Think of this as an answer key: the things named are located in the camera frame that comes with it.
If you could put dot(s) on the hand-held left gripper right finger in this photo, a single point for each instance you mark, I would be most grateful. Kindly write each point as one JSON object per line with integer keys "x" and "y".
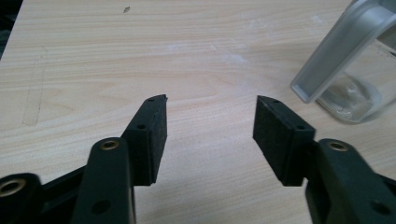
{"x": 274, "y": 140}

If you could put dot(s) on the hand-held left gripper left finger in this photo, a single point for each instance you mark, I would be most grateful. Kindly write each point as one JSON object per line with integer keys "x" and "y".
{"x": 149, "y": 140}

